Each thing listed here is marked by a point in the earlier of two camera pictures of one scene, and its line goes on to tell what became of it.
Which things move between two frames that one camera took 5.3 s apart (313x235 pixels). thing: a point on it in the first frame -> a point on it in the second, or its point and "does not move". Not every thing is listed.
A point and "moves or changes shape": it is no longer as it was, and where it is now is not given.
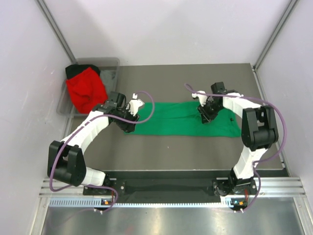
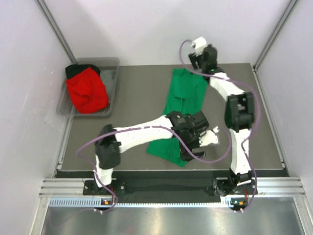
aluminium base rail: (268, 186) does not move
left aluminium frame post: (49, 17) does not move
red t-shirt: (87, 91) does not move
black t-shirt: (72, 70) does not move
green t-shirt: (183, 119) moves or changes shape
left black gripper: (128, 127) -> (184, 153)
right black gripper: (206, 117) -> (194, 58)
